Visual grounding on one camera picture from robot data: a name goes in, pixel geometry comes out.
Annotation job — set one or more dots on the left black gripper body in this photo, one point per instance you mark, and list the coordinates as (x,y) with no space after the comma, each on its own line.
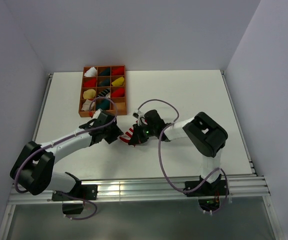
(111,133)

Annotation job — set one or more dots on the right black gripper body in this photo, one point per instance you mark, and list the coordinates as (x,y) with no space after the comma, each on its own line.
(144,132)

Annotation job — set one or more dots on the red white striped santa sock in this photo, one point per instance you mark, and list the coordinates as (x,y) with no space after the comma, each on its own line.
(127,136)

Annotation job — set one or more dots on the dark green reindeer sock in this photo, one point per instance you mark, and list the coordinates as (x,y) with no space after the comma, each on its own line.
(103,104)

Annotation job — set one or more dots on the beige red sock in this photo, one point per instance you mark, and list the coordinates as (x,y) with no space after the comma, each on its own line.
(88,105)

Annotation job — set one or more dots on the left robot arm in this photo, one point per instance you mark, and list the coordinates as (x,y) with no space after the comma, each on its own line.
(33,170)

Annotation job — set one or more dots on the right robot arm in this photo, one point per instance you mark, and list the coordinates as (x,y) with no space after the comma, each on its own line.
(205,134)

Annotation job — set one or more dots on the black white striped rolled sock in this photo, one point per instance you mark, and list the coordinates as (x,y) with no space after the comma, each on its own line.
(105,93)

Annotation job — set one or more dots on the red rolled sock lower right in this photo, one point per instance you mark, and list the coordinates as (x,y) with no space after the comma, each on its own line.
(118,93)

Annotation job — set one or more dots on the red rolled sock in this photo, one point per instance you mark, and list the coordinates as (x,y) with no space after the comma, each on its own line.
(91,83)
(118,93)
(118,71)

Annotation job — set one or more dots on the mustard rolled sock left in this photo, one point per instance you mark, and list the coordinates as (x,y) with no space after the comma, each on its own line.
(89,94)

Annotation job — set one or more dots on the wooden compartment organizer tray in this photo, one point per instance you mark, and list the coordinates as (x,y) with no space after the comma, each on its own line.
(103,87)

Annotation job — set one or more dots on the dark teal rolled sock middle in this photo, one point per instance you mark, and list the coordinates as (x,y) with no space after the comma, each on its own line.
(104,82)

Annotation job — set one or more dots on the dark teal rolled sock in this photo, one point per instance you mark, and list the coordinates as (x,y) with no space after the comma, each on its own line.
(104,82)
(105,72)

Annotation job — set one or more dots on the yellow rolled sock right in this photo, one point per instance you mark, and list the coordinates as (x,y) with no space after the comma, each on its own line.
(118,82)

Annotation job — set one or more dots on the red rolled sock left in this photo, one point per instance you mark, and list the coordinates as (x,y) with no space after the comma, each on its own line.
(91,83)

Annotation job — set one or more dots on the dark teal rolled sock top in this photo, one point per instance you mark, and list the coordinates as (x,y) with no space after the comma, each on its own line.
(105,72)

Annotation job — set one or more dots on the red rolled sock top right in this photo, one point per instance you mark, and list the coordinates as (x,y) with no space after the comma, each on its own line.
(118,71)

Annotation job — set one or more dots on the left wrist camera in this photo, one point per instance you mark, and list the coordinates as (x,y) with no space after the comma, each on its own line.
(96,114)

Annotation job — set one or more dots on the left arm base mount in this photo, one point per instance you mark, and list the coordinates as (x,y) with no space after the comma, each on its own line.
(77,200)

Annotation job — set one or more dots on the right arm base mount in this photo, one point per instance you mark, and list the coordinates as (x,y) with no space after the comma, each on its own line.
(214,191)

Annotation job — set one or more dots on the aluminium frame rail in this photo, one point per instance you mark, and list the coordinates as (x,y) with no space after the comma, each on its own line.
(150,189)

